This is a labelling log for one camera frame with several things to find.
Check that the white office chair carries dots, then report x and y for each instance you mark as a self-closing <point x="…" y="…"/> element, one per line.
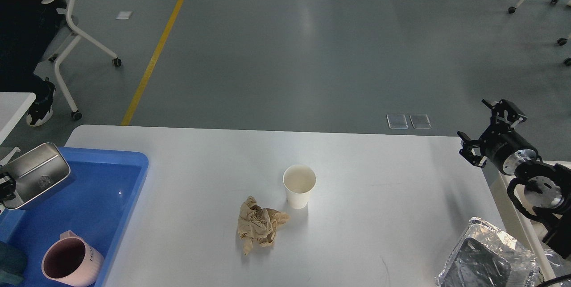
<point x="67" y="38"/>

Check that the clear floor plate right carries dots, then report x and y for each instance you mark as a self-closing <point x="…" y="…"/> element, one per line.
<point x="420" y="121"/>

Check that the person in black clothes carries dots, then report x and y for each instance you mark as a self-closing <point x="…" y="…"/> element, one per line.
<point x="27" y="27"/>

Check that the crumpled brown paper napkin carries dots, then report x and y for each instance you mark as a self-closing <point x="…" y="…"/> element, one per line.
<point x="257" y="225"/>

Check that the blue plastic tray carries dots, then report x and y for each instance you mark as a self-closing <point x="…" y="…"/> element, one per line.
<point x="96" y="206"/>

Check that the pink ceramic mug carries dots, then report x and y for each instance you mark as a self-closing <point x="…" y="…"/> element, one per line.
<point x="72" y="261"/>

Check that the stainless steel rectangular tin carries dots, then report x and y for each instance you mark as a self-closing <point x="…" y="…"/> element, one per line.
<point x="38" y="175"/>

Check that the white side table left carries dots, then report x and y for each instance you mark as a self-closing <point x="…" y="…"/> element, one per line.
<point x="13" y="106"/>

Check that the clear floor plate left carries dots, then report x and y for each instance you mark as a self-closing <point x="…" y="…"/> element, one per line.
<point x="397" y="121"/>

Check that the clear floor plate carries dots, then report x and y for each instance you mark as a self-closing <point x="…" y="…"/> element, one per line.
<point x="420" y="121"/>
<point x="397" y="121"/>

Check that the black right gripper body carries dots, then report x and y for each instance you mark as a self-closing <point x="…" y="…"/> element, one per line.
<point x="507" y="150"/>

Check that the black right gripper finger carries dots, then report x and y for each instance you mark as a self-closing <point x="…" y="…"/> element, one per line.
<point x="505" y="116"/>
<point x="473" y="150"/>

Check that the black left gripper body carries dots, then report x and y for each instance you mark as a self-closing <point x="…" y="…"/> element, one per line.
<point x="6" y="188"/>

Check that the foil lined bin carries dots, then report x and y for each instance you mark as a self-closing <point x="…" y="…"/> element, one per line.
<point x="487" y="256"/>

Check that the white paper cup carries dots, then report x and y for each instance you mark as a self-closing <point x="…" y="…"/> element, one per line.
<point x="299" y="181"/>

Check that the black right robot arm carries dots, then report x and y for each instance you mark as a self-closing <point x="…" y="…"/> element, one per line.
<point x="539" y="191"/>

